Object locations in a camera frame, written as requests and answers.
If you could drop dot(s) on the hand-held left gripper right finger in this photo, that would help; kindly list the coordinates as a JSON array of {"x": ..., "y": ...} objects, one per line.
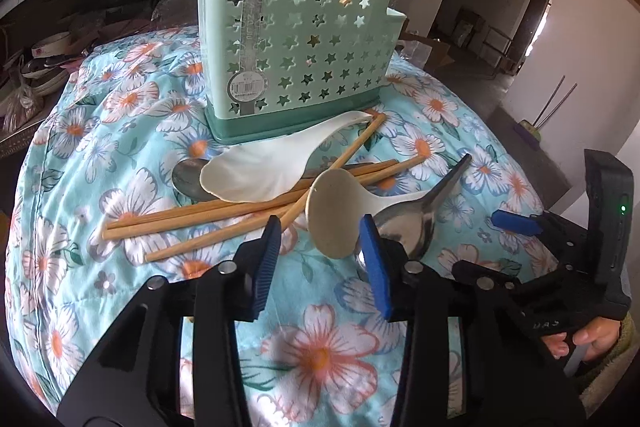
[{"x": 376, "y": 272}]

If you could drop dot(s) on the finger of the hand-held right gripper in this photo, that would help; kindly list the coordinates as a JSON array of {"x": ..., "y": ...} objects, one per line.
[
  {"x": 515, "y": 223},
  {"x": 475, "y": 271}
]

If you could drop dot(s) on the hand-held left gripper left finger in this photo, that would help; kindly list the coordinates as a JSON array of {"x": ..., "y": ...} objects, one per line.
[{"x": 265, "y": 267}]

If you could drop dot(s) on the metal spoon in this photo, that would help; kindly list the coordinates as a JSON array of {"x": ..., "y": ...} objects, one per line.
[
  {"x": 407, "y": 227},
  {"x": 187, "y": 177}
]

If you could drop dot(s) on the wooden chopstick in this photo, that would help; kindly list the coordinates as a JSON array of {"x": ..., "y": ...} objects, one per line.
[
  {"x": 165, "y": 213},
  {"x": 350, "y": 152},
  {"x": 200, "y": 243}
]

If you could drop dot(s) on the beige round spoon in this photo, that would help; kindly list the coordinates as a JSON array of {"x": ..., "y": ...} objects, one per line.
[{"x": 332, "y": 217}]

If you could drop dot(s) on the white plastic rice spoon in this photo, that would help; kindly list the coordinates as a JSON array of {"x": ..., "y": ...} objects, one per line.
[{"x": 250, "y": 174}]

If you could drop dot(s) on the wooden chopsticks group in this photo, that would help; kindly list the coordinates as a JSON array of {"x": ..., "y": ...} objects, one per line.
[{"x": 165, "y": 227}]

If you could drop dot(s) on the green star-holed utensil holder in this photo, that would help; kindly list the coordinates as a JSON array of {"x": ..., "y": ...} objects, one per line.
[{"x": 300, "y": 57}]

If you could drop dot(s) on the person's right hand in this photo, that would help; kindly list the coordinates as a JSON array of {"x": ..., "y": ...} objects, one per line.
[{"x": 597, "y": 339}]

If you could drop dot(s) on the floral blue blanket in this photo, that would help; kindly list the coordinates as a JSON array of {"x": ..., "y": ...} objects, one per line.
[{"x": 320, "y": 347}]

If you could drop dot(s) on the brown cardboard box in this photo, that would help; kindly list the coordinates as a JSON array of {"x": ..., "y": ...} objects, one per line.
[{"x": 442, "y": 54}]

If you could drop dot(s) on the clear plastic bag with contents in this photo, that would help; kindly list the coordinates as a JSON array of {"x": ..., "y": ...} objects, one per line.
[{"x": 20, "y": 107}]

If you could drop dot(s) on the white bowl with red pattern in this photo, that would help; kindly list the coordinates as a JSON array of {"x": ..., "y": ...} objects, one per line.
[{"x": 50, "y": 41}]

